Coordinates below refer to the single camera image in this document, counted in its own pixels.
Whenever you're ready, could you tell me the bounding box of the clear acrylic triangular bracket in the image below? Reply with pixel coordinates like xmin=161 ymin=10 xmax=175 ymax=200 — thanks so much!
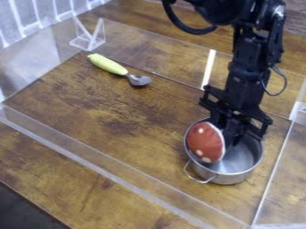
xmin=69 ymin=18 xmax=107 ymax=52

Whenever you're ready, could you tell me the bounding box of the yellow handled spoon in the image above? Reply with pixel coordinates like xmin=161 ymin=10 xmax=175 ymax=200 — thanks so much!
xmin=87 ymin=54 xmax=152 ymax=86

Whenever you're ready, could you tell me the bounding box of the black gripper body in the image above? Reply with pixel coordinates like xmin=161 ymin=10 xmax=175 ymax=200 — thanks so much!
xmin=199 ymin=66 xmax=272 ymax=139

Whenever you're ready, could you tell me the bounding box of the red white plush mushroom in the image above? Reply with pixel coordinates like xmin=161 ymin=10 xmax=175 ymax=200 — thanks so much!
xmin=187 ymin=122 xmax=226 ymax=164

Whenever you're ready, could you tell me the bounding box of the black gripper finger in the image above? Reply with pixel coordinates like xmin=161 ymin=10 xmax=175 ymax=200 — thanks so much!
xmin=223 ymin=114 xmax=251 ymax=147
xmin=210 ymin=110 xmax=227 ymax=132

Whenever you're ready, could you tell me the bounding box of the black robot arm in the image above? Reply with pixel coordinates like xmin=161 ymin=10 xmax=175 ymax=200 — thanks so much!
xmin=161 ymin=0 xmax=286 ymax=145

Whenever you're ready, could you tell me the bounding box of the clear acrylic enclosure wall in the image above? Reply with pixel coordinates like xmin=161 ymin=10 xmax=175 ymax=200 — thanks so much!
xmin=0 ymin=0 xmax=306 ymax=229

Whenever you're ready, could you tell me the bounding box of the silver metal pot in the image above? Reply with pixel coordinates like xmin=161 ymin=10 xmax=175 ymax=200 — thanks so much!
xmin=184 ymin=119 xmax=263 ymax=185

